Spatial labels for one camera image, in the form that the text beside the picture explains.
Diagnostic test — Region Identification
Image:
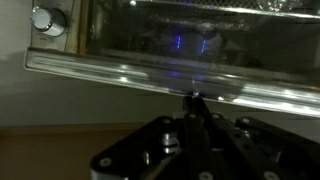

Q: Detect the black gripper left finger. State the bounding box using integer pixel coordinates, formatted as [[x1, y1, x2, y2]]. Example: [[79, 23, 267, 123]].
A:
[[89, 96, 214, 180]]

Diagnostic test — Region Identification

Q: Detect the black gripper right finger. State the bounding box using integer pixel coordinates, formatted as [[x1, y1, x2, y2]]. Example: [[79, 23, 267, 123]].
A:
[[194, 96, 320, 180]]

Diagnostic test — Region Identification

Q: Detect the glass toaster oven door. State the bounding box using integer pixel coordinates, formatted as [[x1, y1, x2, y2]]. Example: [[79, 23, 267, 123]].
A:
[[24, 0, 320, 118]]

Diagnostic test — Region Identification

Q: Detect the silver toaster oven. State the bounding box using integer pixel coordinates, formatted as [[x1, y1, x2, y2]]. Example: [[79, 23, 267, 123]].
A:
[[29, 0, 91, 56]]

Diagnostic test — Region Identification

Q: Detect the silver oven control knob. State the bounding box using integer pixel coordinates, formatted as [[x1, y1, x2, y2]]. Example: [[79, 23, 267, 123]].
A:
[[29, 7, 68, 38]]

